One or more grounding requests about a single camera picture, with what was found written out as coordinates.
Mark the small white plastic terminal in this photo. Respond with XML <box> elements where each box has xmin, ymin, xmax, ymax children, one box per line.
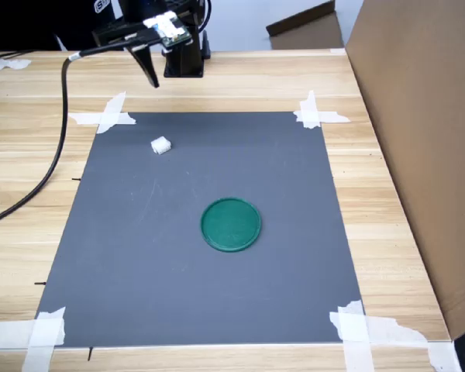
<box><xmin>150</xmin><ymin>135</ymin><xmax>173</xmax><ymax>157</ymax></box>

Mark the round green lid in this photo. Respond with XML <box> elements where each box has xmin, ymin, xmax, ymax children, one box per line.
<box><xmin>199</xmin><ymin>197</ymin><xmax>263</xmax><ymax>254</ymax></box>

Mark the folded brown cardboard piece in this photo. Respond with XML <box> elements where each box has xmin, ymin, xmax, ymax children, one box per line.
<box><xmin>265</xmin><ymin>0</ymin><xmax>345</xmax><ymax>50</ymax></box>

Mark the dark grey mat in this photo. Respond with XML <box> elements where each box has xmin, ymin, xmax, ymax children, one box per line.
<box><xmin>36</xmin><ymin>111</ymin><xmax>367</xmax><ymax>348</ymax></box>

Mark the large brown cardboard partition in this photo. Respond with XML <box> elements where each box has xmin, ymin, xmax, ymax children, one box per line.
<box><xmin>344</xmin><ymin>0</ymin><xmax>465</xmax><ymax>342</ymax></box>

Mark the camera box with circuit board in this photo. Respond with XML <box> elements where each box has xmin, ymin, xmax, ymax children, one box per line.
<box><xmin>142</xmin><ymin>10</ymin><xmax>191</xmax><ymax>50</ymax></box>

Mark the thick black camera cable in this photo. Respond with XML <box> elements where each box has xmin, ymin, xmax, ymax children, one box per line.
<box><xmin>0</xmin><ymin>36</ymin><xmax>156</xmax><ymax>228</ymax></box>

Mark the small white taped bracket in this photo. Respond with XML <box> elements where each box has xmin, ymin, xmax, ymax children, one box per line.
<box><xmin>0</xmin><ymin>57</ymin><xmax>32</xmax><ymax>72</ymax></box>

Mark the black cable bundle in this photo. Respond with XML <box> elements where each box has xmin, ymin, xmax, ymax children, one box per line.
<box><xmin>0</xmin><ymin>48</ymin><xmax>38</xmax><ymax>61</ymax></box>

